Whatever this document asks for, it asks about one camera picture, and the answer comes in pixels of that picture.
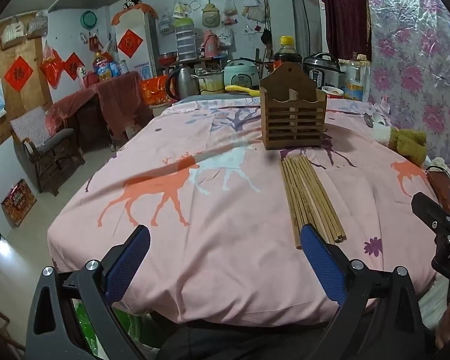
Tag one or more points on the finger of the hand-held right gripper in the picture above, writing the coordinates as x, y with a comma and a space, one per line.
427, 208

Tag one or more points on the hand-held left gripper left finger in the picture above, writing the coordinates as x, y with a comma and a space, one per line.
129, 258

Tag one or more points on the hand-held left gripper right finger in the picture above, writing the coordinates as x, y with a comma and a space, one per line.
322, 266

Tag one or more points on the bundle of wooden chopsticks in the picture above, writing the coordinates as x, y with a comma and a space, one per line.
303, 195

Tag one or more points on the wooden chopstick holder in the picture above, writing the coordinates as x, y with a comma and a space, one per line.
292, 120

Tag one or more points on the brown leather case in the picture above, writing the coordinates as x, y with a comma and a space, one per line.
444, 191

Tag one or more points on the white fluffy cloth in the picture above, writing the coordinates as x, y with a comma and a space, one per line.
438, 161

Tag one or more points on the olive plush toy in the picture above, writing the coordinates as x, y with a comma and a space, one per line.
405, 142

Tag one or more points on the green plastic bag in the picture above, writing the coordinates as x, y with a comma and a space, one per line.
131, 330

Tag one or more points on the pink deer-print tablecloth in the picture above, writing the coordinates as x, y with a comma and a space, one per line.
210, 251

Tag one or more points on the metal spoon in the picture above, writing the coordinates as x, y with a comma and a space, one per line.
368, 119

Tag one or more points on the person's dark clothing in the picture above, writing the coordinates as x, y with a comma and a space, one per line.
240, 341

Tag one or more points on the red cardboard box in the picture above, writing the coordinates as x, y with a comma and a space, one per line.
18, 202

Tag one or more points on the floral plastic sheet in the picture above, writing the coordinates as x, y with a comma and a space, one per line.
416, 63

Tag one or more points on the wooden armchair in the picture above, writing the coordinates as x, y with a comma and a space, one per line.
45, 142

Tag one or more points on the clear cooking oil bottle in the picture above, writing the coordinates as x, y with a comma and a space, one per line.
356, 82

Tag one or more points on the red instant noodle bowl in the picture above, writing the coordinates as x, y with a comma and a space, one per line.
333, 92

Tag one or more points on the red-covered side table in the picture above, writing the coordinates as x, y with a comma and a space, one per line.
112, 93

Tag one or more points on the orange plastic bag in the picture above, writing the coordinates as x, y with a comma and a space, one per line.
155, 92

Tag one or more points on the black electric pressure cooker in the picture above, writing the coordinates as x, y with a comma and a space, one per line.
320, 69

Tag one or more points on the steel electric kettle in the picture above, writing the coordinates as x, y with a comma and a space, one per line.
185, 82

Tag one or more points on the blue cans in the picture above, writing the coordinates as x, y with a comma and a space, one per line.
118, 69

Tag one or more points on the cream pot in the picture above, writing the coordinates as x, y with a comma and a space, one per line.
210, 84

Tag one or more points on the yellow oil jug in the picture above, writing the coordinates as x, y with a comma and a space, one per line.
103, 67

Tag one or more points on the yellow rice paddle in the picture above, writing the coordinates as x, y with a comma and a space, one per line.
242, 90

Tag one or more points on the red diamond paper poster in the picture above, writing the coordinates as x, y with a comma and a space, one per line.
130, 44
74, 66
18, 74

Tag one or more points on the pale rice cooker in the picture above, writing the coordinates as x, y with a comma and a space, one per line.
242, 77

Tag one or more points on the dark yellow-capped sauce bottle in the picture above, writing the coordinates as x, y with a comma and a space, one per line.
287, 54

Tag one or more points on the white refrigerator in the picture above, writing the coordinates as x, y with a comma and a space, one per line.
142, 48

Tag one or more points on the dark red curtain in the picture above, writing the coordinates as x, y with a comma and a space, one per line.
345, 11

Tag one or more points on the tiered food carrier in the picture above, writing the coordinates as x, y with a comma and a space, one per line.
186, 41

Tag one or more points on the pink thermos jug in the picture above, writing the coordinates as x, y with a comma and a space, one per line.
211, 45

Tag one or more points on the green round plate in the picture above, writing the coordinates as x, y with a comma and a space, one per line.
89, 20

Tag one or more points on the grey woven handbag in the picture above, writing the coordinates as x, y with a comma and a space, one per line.
36, 26

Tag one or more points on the white woven handbag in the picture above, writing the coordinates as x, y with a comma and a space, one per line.
12, 33

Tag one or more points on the black and white plush toy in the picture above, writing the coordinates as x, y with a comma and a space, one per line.
131, 2

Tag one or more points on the yellow hanging bag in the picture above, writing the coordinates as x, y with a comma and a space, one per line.
210, 15

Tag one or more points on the white hanging plastic bag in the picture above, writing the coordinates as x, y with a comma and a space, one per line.
253, 9

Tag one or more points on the clear hanging bag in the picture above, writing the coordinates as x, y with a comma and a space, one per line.
229, 11

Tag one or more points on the brown wall board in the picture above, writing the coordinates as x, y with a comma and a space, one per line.
18, 120

